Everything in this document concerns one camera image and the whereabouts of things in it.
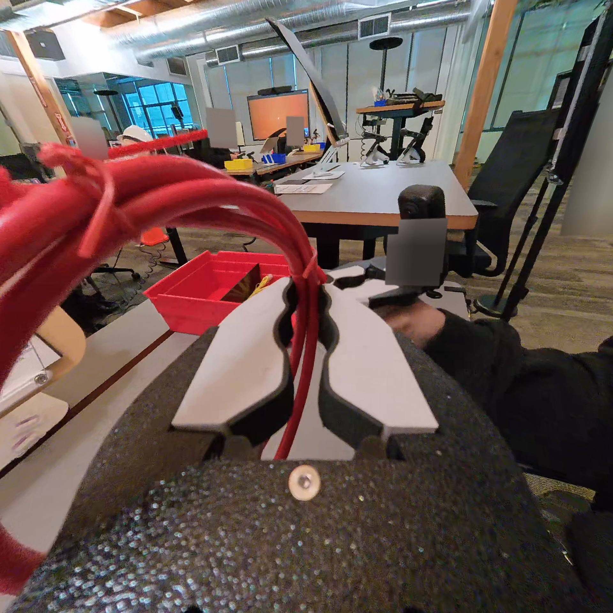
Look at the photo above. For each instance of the mannequin head with hard hat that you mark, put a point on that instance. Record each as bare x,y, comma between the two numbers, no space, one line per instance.
134,135

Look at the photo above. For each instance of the standing desk with tools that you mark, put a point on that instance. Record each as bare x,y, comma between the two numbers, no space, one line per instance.
400,108

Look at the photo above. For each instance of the person's right forearm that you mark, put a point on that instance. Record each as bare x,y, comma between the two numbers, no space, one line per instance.
503,373

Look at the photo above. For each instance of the black floor lamp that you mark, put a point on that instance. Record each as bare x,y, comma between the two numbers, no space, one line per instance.
385,57

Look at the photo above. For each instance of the printed instruction sheet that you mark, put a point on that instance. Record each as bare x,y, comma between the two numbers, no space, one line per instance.
28,364

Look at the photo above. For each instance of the wooden post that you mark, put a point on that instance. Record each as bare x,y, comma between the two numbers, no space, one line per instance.
483,86

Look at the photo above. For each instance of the yellow storage bin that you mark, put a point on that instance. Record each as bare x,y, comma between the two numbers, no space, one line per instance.
239,165

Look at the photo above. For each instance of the black office chair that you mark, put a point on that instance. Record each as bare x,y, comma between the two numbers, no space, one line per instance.
507,167

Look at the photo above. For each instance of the white stand base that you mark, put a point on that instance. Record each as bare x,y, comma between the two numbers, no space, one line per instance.
28,426

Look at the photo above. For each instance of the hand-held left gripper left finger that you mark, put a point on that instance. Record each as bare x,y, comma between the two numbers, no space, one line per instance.
230,373

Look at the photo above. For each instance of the black tripod stand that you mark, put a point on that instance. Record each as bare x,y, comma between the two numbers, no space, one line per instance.
570,143

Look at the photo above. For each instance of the computer monitor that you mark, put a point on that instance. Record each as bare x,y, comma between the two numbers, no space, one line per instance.
280,115

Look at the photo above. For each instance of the silver air duct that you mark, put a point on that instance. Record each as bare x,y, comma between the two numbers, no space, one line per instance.
287,24

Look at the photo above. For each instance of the person's right hand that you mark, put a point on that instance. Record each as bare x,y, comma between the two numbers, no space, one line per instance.
416,321

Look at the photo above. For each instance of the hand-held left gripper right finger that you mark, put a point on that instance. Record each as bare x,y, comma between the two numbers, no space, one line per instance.
378,373

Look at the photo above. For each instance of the wood-top office desk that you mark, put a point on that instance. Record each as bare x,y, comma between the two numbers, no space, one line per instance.
287,163

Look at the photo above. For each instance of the white paper strip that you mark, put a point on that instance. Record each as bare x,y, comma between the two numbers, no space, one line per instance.
301,188

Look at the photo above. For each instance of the black bin divider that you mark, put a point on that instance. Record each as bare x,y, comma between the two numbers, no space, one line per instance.
242,287

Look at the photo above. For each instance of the red plastic bin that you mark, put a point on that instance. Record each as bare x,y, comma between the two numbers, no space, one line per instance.
191,301

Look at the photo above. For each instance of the orange traffic cone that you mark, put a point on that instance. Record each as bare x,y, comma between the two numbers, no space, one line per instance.
154,237

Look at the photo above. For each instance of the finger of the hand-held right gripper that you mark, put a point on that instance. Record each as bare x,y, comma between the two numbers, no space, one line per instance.
347,277
378,289

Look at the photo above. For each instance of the white tablet stand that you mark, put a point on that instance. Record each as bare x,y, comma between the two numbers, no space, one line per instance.
330,153

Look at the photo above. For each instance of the grey wood-edged desk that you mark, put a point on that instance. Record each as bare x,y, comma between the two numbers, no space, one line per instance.
383,191

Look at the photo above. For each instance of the small blue parts bin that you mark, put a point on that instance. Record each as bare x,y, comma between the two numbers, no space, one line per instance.
274,158

